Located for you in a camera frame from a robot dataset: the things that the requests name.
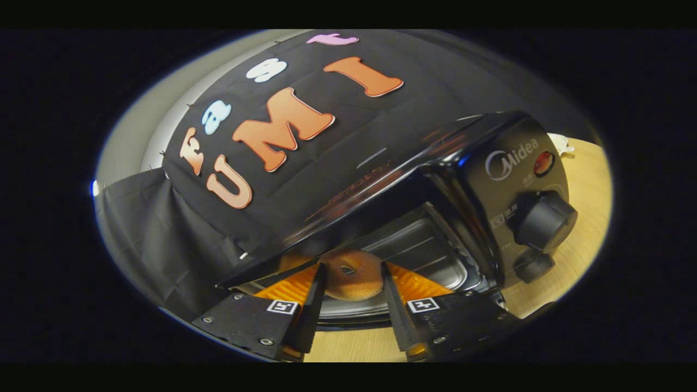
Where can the white divided snack tray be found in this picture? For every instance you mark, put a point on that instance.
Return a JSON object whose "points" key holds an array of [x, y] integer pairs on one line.
{"points": [[561, 142]]}

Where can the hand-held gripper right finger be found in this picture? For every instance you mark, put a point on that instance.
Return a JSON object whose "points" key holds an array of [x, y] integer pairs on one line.
{"points": [[396, 310]]}

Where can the round bread bun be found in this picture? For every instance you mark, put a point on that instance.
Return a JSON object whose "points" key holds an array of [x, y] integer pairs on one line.
{"points": [[356, 283]]}

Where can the black toaster oven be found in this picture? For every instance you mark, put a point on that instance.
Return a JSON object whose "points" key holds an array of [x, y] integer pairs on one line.
{"points": [[479, 158]]}

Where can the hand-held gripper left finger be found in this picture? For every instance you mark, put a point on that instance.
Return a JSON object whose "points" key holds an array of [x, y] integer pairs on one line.
{"points": [[313, 310]]}

